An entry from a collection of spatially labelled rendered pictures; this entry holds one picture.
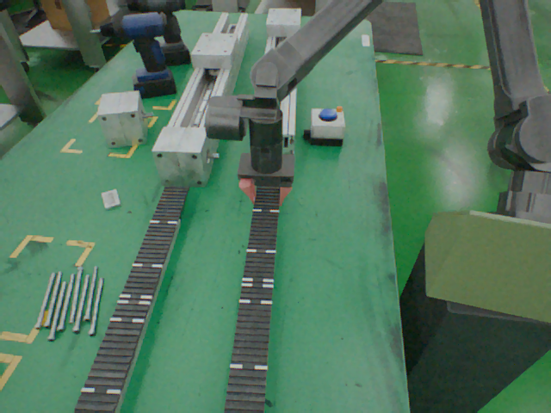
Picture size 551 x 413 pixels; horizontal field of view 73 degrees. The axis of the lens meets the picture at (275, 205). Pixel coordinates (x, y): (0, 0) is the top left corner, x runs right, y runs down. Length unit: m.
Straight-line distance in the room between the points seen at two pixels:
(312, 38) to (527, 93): 0.34
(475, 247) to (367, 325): 0.20
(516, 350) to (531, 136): 0.38
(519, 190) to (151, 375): 0.61
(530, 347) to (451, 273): 0.24
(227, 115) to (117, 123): 0.41
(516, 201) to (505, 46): 0.24
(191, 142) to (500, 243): 0.58
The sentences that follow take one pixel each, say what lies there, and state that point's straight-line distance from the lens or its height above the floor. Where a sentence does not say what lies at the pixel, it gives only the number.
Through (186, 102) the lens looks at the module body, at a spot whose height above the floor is 0.86.
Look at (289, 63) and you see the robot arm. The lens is 0.63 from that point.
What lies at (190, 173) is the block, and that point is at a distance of 0.81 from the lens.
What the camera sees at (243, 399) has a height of 0.81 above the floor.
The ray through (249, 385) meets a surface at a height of 0.81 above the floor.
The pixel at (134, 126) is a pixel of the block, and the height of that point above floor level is 0.83.
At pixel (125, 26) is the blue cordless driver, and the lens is 1.14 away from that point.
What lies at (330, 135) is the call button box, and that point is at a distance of 0.93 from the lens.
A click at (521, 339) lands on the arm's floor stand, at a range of 0.79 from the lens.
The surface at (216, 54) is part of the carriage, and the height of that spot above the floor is 0.90.
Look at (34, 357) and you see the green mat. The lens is 0.69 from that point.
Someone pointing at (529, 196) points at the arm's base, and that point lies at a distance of 0.67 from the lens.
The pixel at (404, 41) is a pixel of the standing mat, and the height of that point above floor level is 0.01.
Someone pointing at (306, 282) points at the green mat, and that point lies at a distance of 0.66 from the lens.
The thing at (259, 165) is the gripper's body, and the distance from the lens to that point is 0.65.
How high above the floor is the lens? 1.32
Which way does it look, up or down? 44 degrees down
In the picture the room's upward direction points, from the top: straight up
